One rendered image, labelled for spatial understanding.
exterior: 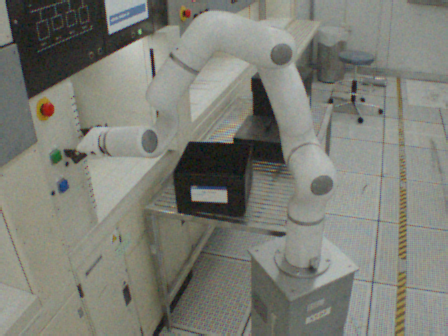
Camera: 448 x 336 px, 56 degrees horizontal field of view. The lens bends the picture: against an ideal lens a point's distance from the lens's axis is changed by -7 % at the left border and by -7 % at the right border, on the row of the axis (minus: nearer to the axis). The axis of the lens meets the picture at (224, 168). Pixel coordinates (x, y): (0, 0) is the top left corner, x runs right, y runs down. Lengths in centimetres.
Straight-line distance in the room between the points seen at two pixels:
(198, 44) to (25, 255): 74
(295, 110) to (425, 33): 472
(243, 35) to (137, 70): 92
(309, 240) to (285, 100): 47
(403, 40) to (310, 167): 470
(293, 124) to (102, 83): 108
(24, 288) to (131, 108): 96
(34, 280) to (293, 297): 78
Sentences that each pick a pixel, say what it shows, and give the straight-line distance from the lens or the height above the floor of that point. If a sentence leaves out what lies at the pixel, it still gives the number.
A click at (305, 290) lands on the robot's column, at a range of 145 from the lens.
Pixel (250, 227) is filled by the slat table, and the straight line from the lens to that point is 170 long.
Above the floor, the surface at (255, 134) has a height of 86.
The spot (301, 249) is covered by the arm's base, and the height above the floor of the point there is 85.
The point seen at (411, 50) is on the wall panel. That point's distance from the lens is 588.
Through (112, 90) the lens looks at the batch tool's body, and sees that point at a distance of 204.
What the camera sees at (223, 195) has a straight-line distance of 171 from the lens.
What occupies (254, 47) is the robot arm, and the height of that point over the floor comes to 151.
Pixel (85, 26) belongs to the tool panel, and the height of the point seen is 153.
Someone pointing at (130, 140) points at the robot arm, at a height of 128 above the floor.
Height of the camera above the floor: 178
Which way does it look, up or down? 30 degrees down
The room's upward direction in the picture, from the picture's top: 3 degrees counter-clockwise
